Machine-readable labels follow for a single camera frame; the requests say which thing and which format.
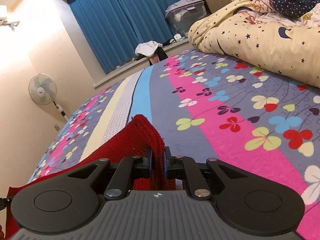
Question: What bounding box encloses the red knitted sweater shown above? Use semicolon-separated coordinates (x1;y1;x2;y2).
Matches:
5;115;176;239

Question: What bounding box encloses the clear plastic storage bin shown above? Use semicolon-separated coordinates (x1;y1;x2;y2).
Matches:
165;0;207;37

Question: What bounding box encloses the cream star-patterned duvet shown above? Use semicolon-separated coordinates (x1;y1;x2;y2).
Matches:
188;0;319;87

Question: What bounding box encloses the person's left hand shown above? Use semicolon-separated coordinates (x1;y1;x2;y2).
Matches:
0;225;4;240

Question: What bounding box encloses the blue window curtain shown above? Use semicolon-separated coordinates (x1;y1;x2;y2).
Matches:
67;0;180;73

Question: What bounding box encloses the colourful floral bed blanket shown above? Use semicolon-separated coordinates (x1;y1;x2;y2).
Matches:
31;50;319;239

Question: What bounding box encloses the white cloth on sill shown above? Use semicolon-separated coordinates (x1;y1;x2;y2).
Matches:
135;41;163;57

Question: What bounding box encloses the wall power outlet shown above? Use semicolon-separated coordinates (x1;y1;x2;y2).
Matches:
54;124;60;131

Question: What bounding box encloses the white standing fan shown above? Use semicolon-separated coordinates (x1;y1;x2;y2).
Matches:
28;73;69;121

